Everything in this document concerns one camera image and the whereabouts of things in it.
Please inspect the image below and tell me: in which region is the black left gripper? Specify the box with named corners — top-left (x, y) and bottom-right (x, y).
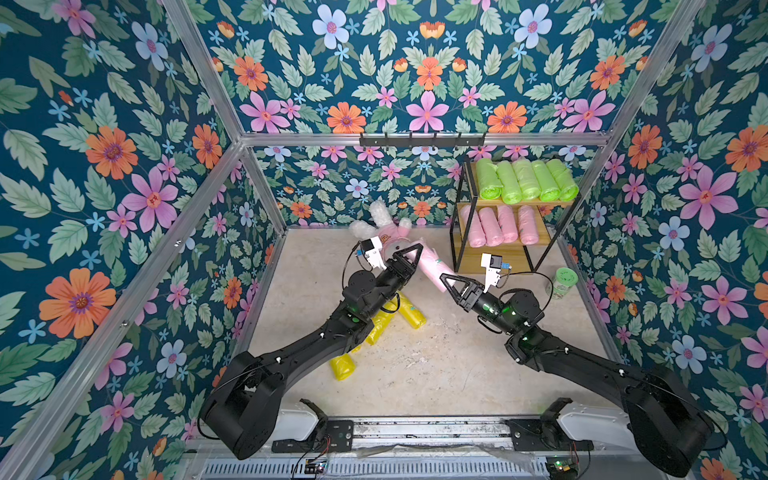
top-left (359, 245), bottom-right (417, 321)

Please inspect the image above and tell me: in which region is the green trash bag roll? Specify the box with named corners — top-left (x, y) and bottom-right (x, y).
top-left (531, 160), bottom-right (561, 202)
top-left (496, 161), bottom-right (523, 205)
top-left (512, 159), bottom-right (541, 201)
top-left (546, 158), bottom-right (579, 202)
top-left (475, 158), bottom-right (503, 200)

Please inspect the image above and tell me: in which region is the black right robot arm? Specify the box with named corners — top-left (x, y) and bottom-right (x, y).
top-left (440, 273), bottom-right (715, 477)

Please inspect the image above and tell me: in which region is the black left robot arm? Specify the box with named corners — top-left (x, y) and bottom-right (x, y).
top-left (198, 243), bottom-right (424, 460)

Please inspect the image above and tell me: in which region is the yellow trash bag roll large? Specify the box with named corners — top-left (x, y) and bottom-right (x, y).
top-left (329, 354), bottom-right (356, 381)

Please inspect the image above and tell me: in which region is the white plush bunny pink shirt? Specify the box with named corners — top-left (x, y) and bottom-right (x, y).
top-left (349, 200), bottom-right (413, 260)

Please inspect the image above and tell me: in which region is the upper green lidded jar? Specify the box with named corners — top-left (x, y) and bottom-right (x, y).
top-left (552, 267), bottom-right (579, 298)

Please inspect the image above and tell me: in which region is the green circuit board right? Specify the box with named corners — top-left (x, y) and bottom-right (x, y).
top-left (545, 457), bottom-right (580, 480)

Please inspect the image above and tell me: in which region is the green circuit board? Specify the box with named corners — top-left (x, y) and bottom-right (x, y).
top-left (302, 459), bottom-right (328, 476)
top-left (545, 457), bottom-right (580, 480)

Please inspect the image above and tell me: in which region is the green circuit board left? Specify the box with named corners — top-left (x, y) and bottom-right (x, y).
top-left (302, 459), bottom-right (328, 476)

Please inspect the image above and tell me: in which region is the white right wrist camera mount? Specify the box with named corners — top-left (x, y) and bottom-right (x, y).
top-left (480, 253), bottom-right (511, 292)

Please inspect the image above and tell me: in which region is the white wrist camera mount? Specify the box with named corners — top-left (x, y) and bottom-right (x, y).
top-left (356, 236), bottom-right (386, 270)
top-left (480, 253), bottom-right (511, 292)

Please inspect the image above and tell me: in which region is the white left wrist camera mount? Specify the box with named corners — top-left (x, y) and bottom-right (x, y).
top-left (356, 236), bottom-right (386, 270)

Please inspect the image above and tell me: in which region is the wooden shelf black metal frame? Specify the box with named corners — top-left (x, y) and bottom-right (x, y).
top-left (449, 159), bottom-right (581, 274)

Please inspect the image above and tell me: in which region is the black hook rail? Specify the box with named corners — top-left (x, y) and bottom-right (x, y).
top-left (358, 132), bottom-right (486, 149)

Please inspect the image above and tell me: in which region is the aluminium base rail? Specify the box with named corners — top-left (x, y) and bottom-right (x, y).
top-left (173, 413), bottom-right (697, 480)

